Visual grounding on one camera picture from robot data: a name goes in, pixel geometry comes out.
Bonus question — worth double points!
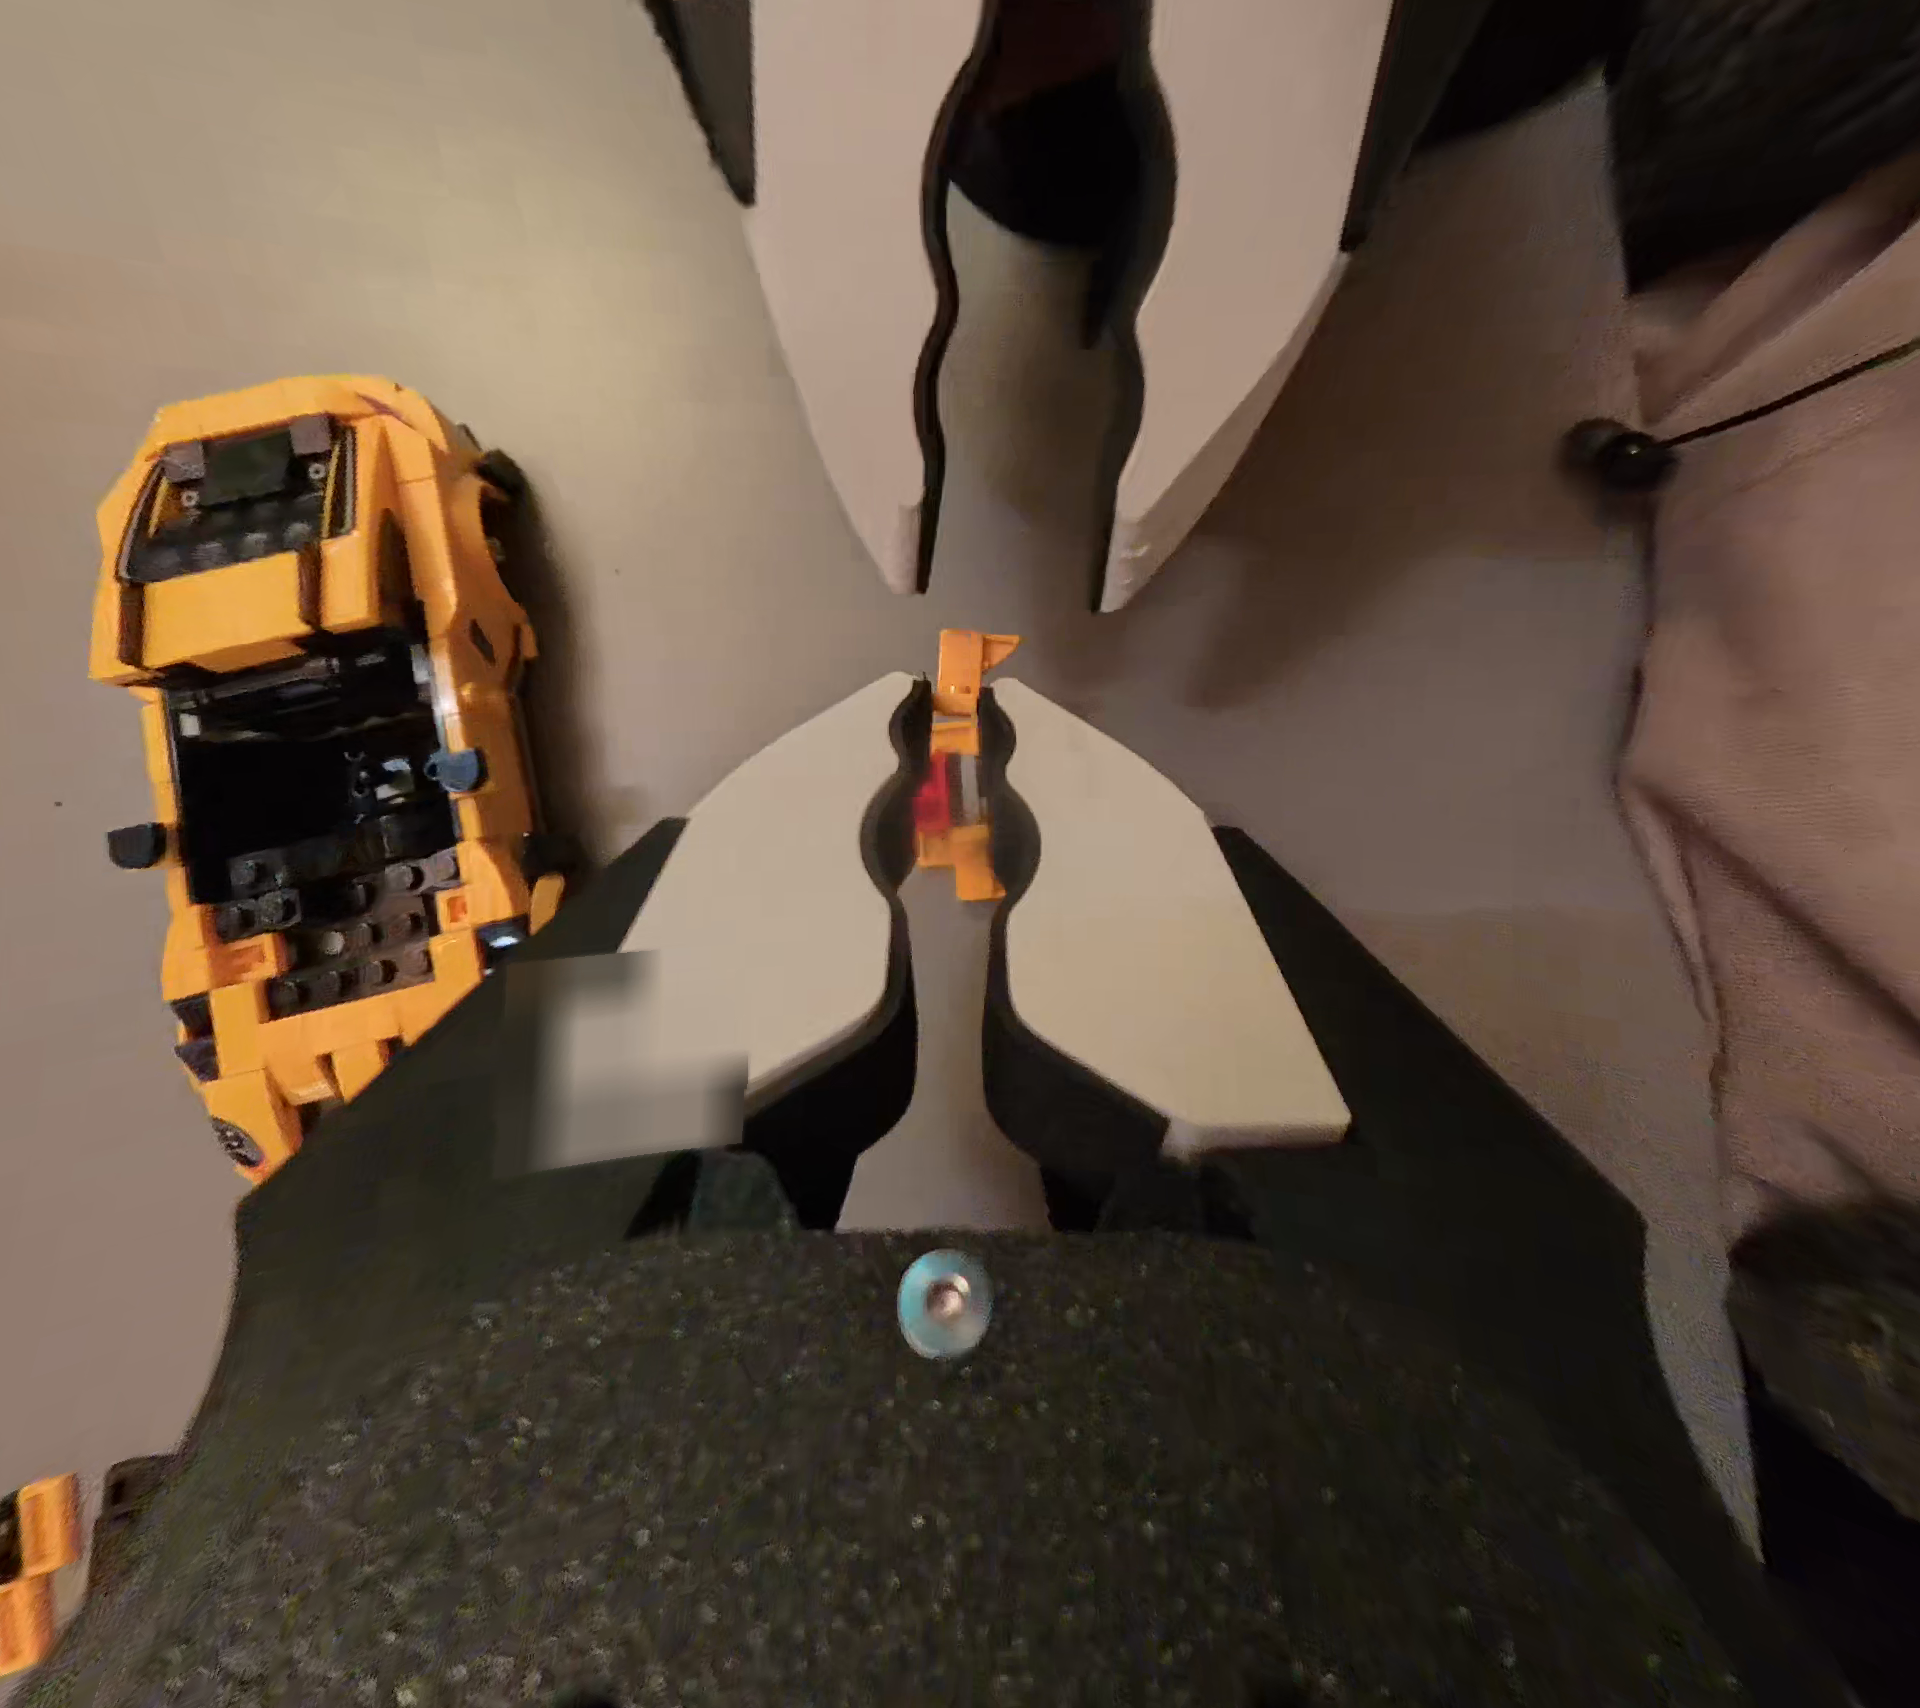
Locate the scattered small lego pieces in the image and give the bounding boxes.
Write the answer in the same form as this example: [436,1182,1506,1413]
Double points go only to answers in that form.
[0,1451,169,1683]

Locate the beige sweatshirt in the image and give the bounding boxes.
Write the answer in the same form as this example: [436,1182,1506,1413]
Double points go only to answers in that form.
[1615,162,1920,1251]

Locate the thin black earphone cable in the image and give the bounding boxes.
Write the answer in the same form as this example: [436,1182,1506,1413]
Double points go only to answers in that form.
[1560,336,1920,498]

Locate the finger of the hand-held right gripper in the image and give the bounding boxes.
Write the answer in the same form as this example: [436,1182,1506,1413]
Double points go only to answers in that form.
[742,0,1000,599]
[1083,0,1446,617]

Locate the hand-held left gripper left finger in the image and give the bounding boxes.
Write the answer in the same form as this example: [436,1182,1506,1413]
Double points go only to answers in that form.
[623,671,937,1126]

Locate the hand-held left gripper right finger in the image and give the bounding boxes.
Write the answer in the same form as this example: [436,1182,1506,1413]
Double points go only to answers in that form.
[978,675,1353,1162]

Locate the orange plate with red brick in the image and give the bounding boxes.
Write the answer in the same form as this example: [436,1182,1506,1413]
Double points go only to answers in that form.
[909,702,1010,905]

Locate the yellow lego car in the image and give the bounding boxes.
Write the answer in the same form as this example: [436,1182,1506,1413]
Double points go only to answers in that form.
[86,371,572,1187]

